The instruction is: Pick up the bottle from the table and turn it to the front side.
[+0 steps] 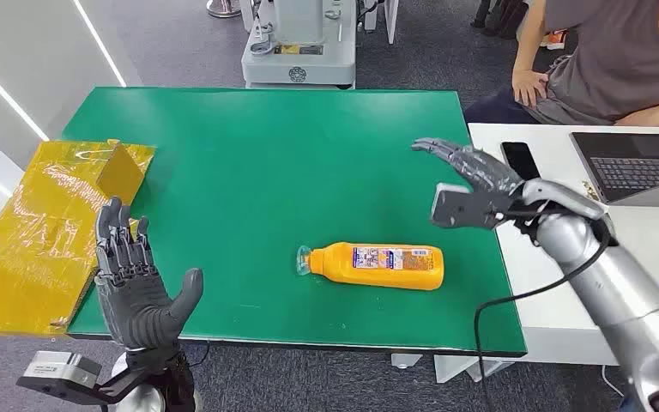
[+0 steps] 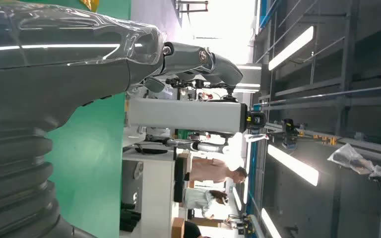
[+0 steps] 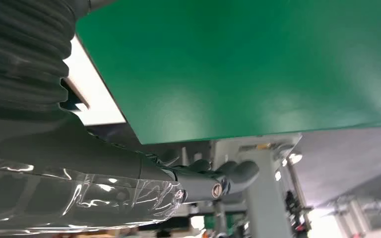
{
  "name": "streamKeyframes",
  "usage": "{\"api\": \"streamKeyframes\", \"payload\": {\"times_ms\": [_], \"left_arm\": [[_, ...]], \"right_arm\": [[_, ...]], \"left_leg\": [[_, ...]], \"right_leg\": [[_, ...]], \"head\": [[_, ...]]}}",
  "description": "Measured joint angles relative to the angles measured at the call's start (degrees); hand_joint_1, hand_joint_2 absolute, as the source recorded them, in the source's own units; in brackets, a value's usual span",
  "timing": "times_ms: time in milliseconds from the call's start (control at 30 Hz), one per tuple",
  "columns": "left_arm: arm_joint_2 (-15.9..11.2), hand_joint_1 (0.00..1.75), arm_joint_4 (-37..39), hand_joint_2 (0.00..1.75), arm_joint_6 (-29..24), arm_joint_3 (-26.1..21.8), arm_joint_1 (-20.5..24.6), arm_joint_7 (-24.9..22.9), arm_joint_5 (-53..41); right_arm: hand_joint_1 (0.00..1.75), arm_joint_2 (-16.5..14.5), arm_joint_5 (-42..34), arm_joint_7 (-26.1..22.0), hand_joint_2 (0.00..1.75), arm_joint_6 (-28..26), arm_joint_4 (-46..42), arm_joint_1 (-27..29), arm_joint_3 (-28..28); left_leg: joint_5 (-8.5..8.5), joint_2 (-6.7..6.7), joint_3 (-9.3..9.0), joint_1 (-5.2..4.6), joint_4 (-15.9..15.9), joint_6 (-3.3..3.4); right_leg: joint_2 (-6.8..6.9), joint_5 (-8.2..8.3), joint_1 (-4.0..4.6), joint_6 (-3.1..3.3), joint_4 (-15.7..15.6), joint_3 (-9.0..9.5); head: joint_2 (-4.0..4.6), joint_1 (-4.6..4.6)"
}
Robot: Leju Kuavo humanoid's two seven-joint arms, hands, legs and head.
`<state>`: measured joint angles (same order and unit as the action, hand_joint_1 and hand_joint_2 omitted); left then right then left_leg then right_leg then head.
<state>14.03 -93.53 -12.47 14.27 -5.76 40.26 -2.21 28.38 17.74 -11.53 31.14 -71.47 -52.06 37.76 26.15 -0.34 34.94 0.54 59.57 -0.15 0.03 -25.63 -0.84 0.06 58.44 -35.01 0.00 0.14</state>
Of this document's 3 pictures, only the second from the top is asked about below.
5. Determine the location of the black monitor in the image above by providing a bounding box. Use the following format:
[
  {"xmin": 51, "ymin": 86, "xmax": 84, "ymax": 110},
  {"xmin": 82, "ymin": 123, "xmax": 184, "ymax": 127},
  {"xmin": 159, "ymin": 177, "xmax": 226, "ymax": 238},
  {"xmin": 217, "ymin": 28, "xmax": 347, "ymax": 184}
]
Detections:
[{"xmin": 173, "ymin": 157, "xmax": 185, "ymax": 203}]

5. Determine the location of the white cabinet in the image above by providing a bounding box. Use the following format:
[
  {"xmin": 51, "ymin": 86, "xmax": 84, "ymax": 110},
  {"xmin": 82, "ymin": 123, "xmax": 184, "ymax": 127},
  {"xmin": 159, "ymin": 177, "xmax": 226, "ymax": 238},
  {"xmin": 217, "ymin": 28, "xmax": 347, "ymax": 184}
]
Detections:
[{"xmin": 121, "ymin": 149, "xmax": 178, "ymax": 238}]

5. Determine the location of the person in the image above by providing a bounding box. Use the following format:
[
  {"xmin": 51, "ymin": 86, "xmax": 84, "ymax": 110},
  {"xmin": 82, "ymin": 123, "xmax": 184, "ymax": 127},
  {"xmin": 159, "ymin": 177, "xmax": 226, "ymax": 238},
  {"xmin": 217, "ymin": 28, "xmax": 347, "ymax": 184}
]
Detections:
[
  {"xmin": 183, "ymin": 187, "xmax": 229, "ymax": 220},
  {"xmin": 184, "ymin": 157, "xmax": 248, "ymax": 184},
  {"xmin": 184, "ymin": 221, "xmax": 203, "ymax": 238}
]

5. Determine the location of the brown cardboard box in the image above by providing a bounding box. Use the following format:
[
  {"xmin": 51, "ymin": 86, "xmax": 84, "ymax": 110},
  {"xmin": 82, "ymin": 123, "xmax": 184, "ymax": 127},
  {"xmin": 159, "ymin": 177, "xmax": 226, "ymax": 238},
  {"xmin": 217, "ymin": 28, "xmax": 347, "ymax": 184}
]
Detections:
[{"xmin": 171, "ymin": 217, "xmax": 186, "ymax": 238}]

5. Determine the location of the grey machine stand with column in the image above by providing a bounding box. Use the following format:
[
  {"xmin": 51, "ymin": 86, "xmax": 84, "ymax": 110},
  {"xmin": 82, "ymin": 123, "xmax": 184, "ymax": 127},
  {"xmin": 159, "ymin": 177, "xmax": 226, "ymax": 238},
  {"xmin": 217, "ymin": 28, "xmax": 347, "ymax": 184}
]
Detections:
[{"xmin": 126, "ymin": 96, "xmax": 249, "ymax": 134}]

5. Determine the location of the long ceiling light panel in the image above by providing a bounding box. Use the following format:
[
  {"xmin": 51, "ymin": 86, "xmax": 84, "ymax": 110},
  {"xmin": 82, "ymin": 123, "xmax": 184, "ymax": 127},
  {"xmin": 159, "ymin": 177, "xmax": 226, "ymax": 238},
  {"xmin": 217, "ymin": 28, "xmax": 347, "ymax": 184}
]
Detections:
[
  {"xmin": 268, "ymin": 25, "xmax": 315, "ymax": 71},
  {"xmin": 267, "ymin": 144, "xmax": 319, "ymax": 187},
  {"xmin": 260, "ymin": 208, "xmax": 282, "ymax": 238}
]

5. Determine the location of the yellow tape-wrapped cardboard box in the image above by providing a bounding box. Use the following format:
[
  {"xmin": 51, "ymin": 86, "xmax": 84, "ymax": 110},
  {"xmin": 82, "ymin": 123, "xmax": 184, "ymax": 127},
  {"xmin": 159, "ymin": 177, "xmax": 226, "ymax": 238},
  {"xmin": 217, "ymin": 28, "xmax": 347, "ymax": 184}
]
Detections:
[{"xmin": 79, "ymin": 0, "xmax": 100, "ymax": 13}]

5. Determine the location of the plastic-wrapped device on beam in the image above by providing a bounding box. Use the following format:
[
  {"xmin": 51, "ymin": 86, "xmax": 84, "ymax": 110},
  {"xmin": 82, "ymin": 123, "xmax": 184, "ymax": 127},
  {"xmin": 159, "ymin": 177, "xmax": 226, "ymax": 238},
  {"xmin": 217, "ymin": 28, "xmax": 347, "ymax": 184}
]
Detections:
[{"xmin": 327, "ymin": 143, "xmax": 381, "ymax": 180}]

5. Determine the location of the black camera on column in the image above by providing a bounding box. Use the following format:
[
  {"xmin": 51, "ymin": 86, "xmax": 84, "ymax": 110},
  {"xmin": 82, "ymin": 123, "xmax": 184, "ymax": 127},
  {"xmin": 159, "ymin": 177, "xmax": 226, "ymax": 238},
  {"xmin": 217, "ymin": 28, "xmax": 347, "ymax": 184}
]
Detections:
[{"xmin": 246, "ymin": 111, "xmax": 267, "ymax": 130}]

